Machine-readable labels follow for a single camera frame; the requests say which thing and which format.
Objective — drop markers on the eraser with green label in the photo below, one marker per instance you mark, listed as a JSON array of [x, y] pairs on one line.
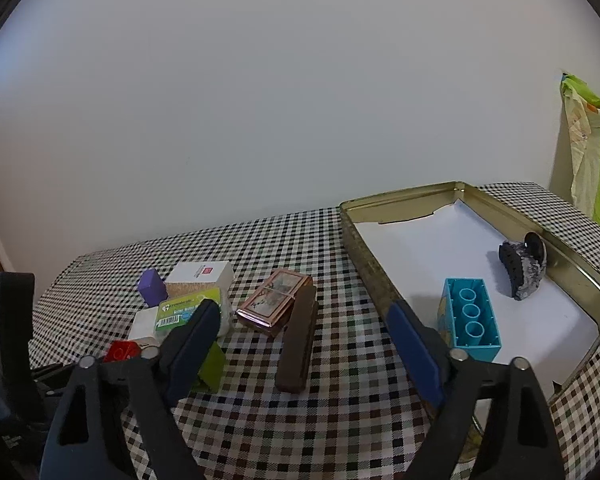
[[180, 312]]

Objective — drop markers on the checkered tablecloth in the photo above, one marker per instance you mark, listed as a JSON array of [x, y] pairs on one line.
[[340, 410]]

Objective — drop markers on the white box with cork side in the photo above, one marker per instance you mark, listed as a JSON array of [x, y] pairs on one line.
[[200, 275]]

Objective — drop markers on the red toy block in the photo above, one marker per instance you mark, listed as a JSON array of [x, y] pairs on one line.
[[120, 351]]

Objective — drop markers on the blue toy block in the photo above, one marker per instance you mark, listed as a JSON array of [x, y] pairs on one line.
[[472, 320]]

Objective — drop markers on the purple toy block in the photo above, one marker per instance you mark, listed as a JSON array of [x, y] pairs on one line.
[[151, 286]]

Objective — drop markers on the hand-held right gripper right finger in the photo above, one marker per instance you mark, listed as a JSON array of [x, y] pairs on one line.
[[416, 355]]

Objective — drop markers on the pink window toy piece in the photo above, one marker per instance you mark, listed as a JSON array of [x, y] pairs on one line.
[[272, 305]]

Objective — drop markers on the green toy block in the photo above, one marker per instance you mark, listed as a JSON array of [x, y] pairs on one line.
[[212, 370]]

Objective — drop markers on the brown ladder toy piece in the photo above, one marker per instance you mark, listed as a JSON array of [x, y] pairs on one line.
[[297, 345]]

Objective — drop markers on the black grey hair claw clip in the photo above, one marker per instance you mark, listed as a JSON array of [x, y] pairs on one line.
[[522, 270]]

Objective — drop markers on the gold tin box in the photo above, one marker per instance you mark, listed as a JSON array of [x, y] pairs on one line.
[[365, 255]]

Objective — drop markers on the green printed cloth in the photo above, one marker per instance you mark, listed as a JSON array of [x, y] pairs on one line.
[[597, 170]]

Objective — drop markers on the white paper lining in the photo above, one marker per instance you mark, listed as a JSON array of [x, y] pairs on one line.
[[445, 245]]

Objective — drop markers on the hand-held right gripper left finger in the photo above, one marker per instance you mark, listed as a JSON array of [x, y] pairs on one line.
[[192, 342]]

